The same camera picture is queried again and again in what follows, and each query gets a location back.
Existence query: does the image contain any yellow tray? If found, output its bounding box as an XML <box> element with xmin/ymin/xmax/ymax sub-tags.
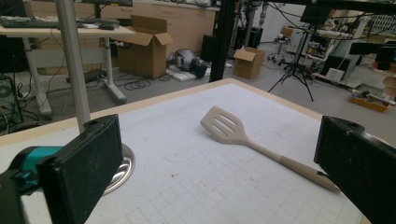
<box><xmin>348</xmin><ymin>91</ymin><xmax>390</xmax><ymax>113</ymax></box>

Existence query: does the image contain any black computer tower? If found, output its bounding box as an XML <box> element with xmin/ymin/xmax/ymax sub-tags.
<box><xmin>0</xmin><ymin>74</ymin><xmax>21</xmax><ymax>125</ymax></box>

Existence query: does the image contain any black metal frame post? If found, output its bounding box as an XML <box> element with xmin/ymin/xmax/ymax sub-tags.
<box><xmin>208</xmin><ymin>0</ymin><xmax>237</xmax><ymax>83</ymax></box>

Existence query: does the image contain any white-legged wooden desk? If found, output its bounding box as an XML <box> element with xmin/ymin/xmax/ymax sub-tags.
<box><xmin>0</xmin><ymin>24</ymin><xmax>136</xmax><ymax>122</ymax></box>

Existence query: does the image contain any small open cardboard box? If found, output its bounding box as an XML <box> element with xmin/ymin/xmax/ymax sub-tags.
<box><xmin>233</xmin><ymin>47</ymin><xmax>266</xmax><ymax>79</ymax></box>

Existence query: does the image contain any white grid mat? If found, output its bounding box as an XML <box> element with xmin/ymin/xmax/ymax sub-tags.
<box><xmin>0</xmin><ymin>83</ymin><xmax>368</xmax><ymax>224</ymax></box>

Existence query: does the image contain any coiled black floor cable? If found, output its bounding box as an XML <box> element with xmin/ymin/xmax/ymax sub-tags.
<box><xmin>124</xmin><ymin>78</ymin><xmax>152</xmax><ymax>91</ymax></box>

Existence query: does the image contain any large open cardboard box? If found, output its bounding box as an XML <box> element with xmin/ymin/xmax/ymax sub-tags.
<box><xmin>112</xmin><ymin>14</ymin><xmax>175</xmax><ymax>79</ymax></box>

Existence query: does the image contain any black tripod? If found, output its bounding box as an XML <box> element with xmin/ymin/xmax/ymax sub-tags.
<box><xmin>268</xmin><ymin>31</ymin><xmax>315</xmax><ymax>102</ymax></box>

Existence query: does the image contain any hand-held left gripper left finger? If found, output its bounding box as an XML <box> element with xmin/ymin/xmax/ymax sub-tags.
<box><xmin>35</xmin><ymin>113</ymin><xmax>124</xmax><ymax>224</ymax></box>

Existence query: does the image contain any metal hook stand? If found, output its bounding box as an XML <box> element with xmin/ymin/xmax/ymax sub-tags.
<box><xmin>54</xmin><ymin>0</ymin><xmax>136</xmax><ymax>196</ymax></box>

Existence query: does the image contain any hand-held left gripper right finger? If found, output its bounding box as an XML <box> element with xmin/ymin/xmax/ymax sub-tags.
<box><xmin>313</xmin><ymin>115</ymin><xmax>396</xmax><ymax>224</ymax></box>

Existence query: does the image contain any beige slotted spatula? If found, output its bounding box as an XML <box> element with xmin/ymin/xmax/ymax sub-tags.
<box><xmin>199</xmin><ymin>105</ymin><xmax>341</xmax><ymax>192</ymax></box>

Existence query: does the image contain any black keyboard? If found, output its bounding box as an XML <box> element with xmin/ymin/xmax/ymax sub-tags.
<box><xmin>0</xmin><ymin>16</ymin><xmax>60</xmax><ymax>30</ymax></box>

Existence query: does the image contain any grey backpack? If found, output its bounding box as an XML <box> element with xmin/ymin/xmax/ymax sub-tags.
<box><xmin>173</xmin><ymin>48</ymin><xmax>208</xmax><ymax>78</ymax></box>

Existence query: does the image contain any flat black floor device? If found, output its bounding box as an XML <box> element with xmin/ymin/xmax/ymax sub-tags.
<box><xmin>65</xmin><ymin>68</ymin><xmax>108</xmax><ymax>84</ymax></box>

